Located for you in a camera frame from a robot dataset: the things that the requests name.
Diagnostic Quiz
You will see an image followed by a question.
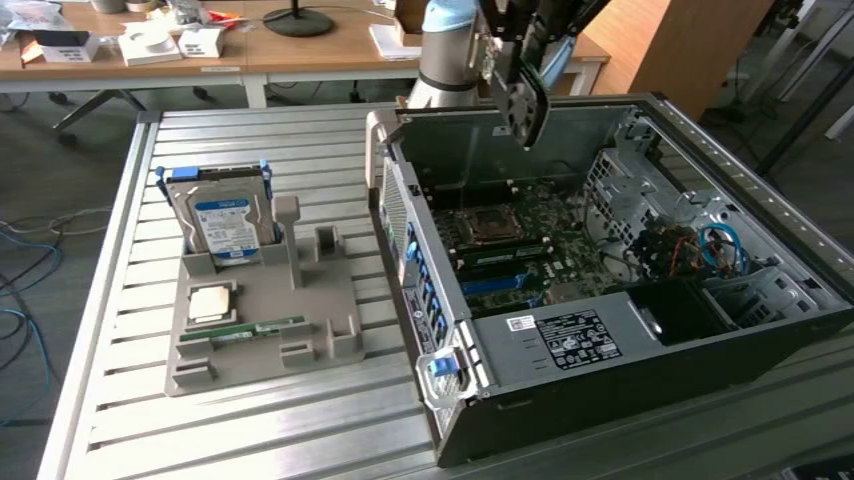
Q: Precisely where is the brown cardboard box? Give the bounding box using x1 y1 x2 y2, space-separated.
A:
392 0 428 36

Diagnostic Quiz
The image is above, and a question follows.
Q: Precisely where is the small white labelled box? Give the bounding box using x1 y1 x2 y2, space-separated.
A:
177 27 225 59

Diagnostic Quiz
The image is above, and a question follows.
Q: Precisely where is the metal CPU socket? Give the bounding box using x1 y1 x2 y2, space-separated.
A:
459 204 528 246

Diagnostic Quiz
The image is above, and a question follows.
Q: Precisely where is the hard disk with blue carrier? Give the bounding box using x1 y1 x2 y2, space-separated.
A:
153 159 279 266

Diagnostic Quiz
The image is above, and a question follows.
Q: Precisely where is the dark RAM stick with label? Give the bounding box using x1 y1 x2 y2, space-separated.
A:
459 244 545 266

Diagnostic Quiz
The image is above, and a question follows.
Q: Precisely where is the grey power supply unit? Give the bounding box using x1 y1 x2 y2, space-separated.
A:
465 292 662 396

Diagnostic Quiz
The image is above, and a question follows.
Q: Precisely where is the grey cable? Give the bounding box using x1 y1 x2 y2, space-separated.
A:
0 207 113 237

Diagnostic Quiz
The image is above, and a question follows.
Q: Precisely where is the green motherboard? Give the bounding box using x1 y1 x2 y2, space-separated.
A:
429 179 635 321

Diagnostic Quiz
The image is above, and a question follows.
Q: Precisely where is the wooden desk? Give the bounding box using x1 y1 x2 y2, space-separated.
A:
0 0 612 109

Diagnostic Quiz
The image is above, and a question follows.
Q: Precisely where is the blue cable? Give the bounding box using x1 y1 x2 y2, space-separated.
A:
0 224 65 426

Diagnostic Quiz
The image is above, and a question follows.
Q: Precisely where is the green RAM stick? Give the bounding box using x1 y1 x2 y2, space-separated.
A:
178 314 308 341

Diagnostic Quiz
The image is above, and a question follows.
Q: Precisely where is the black round lamp base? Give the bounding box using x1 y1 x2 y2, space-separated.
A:
261 0 335 39

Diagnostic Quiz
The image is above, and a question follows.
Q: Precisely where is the open black PC case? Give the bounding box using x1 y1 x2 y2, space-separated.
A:
363 92 854 469

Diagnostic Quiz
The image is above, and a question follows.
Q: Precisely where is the white box with black lid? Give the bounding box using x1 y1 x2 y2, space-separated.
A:
32 29 101 64

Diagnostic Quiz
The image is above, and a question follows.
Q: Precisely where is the white tape roll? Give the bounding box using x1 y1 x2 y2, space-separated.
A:
126 27 176 55

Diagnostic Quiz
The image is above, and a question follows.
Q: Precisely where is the wooden cabinet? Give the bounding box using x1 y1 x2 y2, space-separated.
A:
577 0 779 121

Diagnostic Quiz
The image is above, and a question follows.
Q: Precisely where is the stack of white papers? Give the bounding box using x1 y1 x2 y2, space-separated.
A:
368 23 423 62

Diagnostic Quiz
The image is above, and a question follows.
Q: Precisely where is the silver CPU chip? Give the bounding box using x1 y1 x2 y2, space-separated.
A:
188 285 232 321

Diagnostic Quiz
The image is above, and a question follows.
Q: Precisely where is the flat white box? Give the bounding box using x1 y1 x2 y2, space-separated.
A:
117 22 184 67

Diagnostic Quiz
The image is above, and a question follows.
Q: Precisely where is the grey parts rack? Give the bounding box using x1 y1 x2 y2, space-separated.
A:
162 195 367 398

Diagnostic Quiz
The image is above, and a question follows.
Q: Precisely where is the blue expansion slot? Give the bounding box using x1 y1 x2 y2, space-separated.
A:
460 276 529 297

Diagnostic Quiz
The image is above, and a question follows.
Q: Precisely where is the perforated metal disk bay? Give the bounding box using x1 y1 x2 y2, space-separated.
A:
584 147 675 251

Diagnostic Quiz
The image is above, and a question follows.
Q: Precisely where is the blue disk wire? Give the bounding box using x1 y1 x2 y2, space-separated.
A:
696 222 750 279

